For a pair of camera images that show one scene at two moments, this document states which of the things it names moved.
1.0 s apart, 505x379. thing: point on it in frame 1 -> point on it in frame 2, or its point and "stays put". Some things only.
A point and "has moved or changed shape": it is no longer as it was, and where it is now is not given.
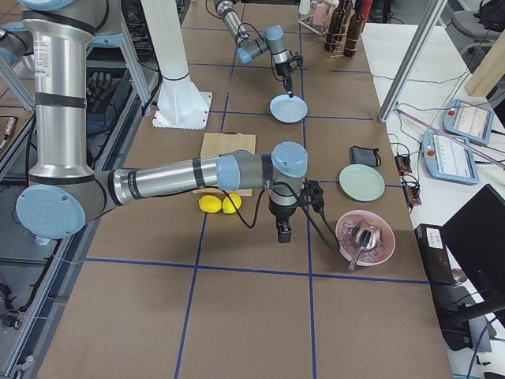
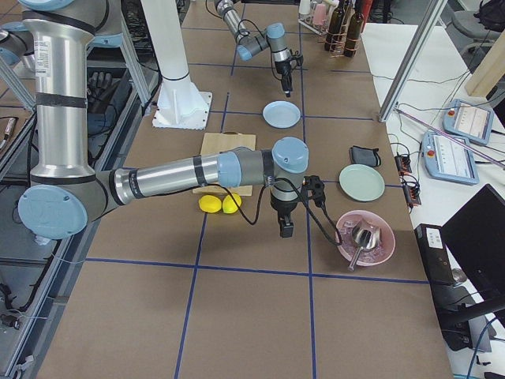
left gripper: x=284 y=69 stays put
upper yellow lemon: x=210 y=204 stays put
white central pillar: x=179 y=104 stays put
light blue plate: x=287 y=110 has moved or changed shape
